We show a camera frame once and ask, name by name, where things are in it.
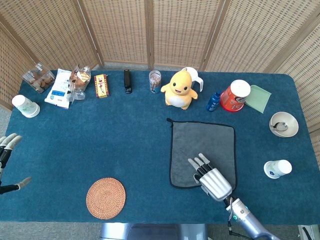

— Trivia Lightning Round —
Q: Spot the red instant noodle cup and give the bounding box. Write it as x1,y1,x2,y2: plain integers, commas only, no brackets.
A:
219,79,252,113

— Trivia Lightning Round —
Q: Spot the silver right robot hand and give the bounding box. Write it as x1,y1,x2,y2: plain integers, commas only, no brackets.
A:
187,152,233,203

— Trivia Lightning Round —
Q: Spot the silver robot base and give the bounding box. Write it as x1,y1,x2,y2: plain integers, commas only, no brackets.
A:
99,222,209,240

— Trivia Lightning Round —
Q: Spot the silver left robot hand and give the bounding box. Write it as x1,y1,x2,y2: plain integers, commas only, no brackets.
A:
0,133,33,195

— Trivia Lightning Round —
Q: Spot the small red yellow box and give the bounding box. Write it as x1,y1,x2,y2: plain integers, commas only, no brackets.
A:
93,73,111,99

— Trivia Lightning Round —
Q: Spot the light green cloth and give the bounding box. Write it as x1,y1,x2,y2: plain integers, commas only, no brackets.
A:
244,84,272,114

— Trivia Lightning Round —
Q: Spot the small blue bottle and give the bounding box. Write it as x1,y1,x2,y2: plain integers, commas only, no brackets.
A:
205,90,222,113

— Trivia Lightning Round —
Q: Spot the white snack bag blue print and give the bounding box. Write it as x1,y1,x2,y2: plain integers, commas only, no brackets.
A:
44,68,73,110

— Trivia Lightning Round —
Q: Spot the blue table cloth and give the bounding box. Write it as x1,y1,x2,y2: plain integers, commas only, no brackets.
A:
0,69,320,225

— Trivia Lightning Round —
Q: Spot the round woven rattan coaster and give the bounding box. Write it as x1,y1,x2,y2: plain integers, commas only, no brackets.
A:
85,177,127,220

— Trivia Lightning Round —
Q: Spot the clear jar with sticks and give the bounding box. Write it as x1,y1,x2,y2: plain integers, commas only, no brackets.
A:
148,70,162,95

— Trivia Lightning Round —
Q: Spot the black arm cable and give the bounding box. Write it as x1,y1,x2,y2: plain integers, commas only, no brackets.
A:
226,197,251,238

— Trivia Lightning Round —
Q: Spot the grey blue-backed cloth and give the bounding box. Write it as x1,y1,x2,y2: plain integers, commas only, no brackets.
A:
166,117,238,190

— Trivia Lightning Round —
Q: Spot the metal spoon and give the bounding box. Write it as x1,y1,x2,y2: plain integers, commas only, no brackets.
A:
271,121,289,132

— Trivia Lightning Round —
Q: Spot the yellow plush toy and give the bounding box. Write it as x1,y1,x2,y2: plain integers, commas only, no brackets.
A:
160,69,199,111

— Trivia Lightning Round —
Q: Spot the black stapler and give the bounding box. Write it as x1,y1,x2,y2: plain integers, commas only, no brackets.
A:
123,69,133,95

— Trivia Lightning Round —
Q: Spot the clear plastic cookie box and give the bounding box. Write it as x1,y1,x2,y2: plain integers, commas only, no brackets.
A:
21,62,56,94

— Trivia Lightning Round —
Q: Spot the clear bag of bread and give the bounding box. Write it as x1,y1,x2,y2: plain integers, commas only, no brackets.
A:
67,64,92,101

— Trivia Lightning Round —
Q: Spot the woven bamboo folding screen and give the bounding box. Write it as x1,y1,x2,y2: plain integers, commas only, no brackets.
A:
0,0,320,171

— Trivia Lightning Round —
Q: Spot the paper cup with blue print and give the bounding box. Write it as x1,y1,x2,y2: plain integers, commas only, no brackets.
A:
263,159,293,180

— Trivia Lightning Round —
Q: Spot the beige bowl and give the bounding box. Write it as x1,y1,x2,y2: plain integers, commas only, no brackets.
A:
268,111,300,138

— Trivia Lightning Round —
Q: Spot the paper cup with green print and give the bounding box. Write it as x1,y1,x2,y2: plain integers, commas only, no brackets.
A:
11,94,41,119

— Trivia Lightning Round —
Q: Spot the white plastic pitcher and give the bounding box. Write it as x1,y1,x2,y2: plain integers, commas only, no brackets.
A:
181,66,205,93

